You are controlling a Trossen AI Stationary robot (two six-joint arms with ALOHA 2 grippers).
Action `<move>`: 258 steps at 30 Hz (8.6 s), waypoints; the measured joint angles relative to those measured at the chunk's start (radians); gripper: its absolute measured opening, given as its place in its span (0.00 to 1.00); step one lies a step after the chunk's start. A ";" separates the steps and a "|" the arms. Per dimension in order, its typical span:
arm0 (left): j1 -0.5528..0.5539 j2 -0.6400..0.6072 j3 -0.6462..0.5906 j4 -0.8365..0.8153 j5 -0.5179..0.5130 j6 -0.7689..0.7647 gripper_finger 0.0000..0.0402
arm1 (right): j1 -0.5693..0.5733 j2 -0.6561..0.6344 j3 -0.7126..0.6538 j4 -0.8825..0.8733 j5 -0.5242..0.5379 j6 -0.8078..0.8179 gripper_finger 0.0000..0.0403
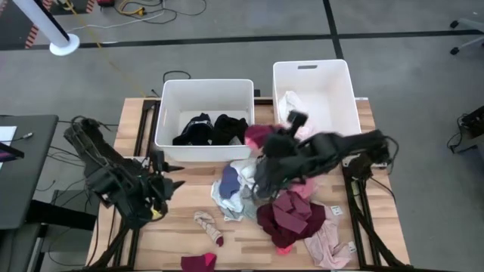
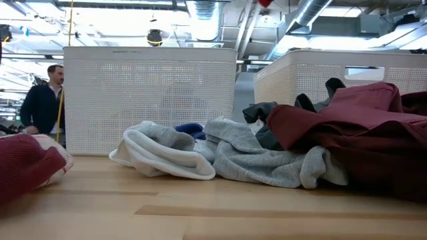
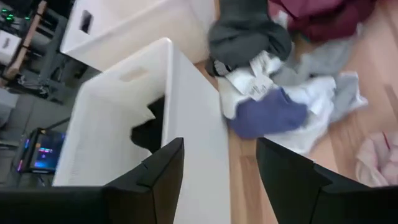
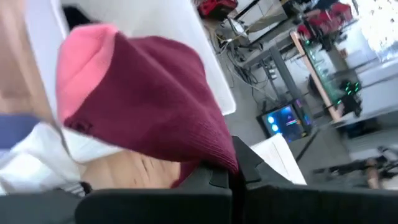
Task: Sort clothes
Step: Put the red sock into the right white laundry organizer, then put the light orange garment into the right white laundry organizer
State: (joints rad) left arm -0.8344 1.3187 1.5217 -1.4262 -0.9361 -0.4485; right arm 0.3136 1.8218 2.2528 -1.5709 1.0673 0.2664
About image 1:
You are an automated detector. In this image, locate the white paper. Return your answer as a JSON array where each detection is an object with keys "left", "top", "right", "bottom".
[{"left": 0, "top": 125, "right": 18, "bottom": 144}]

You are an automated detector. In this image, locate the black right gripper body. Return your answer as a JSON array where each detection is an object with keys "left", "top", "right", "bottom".
[{"left": 261, "top": 109, "right": 310, "bottom": 162}]

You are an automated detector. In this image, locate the black floor cable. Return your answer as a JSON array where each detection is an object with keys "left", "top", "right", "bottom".
[{"left": 143, "top": 0, "right": 208, "bottom": 26}]

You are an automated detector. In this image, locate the white floor cable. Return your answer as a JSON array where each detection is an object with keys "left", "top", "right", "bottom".
[{"left": 64, "top": 0, "right": 167, "bottom": 34}]

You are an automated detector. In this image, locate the pale pink garment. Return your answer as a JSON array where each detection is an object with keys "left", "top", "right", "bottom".
[{"left": 302, "top": 202, "right": 353, "bottom": 270}]

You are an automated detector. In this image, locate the black equipment box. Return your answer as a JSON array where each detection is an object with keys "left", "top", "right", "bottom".
[{"left": 460, "top": 104, "right": 484, "bottom": 140}]

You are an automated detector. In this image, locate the light pink garment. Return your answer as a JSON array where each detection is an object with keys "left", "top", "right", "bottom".
[{"left": 298, "top": 122, "right": 321, "bottom": 140}]

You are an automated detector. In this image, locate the white perforated plastic bin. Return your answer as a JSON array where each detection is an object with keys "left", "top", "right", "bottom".
[
  {"left": 271, "top": 59, "right": 362, "bottom": 139},
  {"left": 154, "top": 78, "right": 256, "bottom": 162}
]

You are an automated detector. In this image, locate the yellow cable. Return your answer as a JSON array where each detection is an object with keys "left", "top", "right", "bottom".
[{"left": 63, "top": 0, "right": 147, "bottom": 98}]

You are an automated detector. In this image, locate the white crumpled garment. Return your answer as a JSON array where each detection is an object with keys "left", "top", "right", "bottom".
[{"left": 278, "top": 90, "right": 307, "bottom": 122}]

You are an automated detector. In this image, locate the dark grey garment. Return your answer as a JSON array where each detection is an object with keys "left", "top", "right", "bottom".
[{"left": 252, "top": 150, "right": 315, "bottom": 200}]

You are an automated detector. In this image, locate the black tablet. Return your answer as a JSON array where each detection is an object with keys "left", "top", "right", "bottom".
[{"left": 0, "top": 141, "right": 26, "bottom": 162}]

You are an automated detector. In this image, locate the coral pink garment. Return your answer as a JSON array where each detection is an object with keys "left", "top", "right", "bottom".
[{"left": 275, "top": 243, "right": 296, "bottom": 257}]

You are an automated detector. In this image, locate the black cable loop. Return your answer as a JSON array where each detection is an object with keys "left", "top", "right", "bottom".
[{"left": 162, "top": 70, "right": 192, "bottom": 82}]

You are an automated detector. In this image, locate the indigo blue garment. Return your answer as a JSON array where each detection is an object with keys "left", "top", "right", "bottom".
[{"left": 219, "top": 164, "right": 242, "bottom": 200}]

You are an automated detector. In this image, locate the dark maroon garment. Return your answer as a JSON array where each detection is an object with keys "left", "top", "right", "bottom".
[{"left": 256, "top": 190, "right": 327, "bottom": 249}]

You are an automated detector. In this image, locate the navy garment with Puma waistband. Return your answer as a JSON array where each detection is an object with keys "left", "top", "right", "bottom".
[{"left": 172, "top": 112, "right": 216, "bottom": 147}]

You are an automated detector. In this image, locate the yellow extension cord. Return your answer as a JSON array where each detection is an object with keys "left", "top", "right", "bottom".
[{"left": 115, "top": 0, "right": 147, "bottom": 18}]

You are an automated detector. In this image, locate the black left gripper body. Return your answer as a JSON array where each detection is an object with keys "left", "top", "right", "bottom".
[{"left": 149, "top": 150, "right": 175, "bottom": 201}]

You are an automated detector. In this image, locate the dark mat with hazard stripes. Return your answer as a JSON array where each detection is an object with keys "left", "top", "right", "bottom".
[
  {"left": 0, "top": 0, "right": 54, "bottom": 51},
  {"left": 47, "top": 0, "right": 96, "bottom": 16}
]

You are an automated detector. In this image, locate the black panel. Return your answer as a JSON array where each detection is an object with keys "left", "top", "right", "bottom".
[{"left": 24, "top": 199, "right": 98, "bottom": 232}]

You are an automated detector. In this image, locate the white pole with round base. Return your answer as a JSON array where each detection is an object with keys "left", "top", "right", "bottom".
[{"left": 11, "top": 0, "right": 81, "bottom": 57}]

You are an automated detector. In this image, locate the black aluminium rig frame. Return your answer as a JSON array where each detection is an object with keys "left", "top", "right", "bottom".
[{"left": 75, "top": 96, "right": 447, "bottom": 272}]

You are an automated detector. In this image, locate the striped beige sock maroon toe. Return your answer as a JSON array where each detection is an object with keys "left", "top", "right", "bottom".
[{"left": 194, "top": 210, "right": 225, "bottom": 248}]

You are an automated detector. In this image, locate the dark grey desk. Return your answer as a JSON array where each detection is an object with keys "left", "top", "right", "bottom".
[{"left": 0, "top": 114, "right": 60, "bottom": 230}]

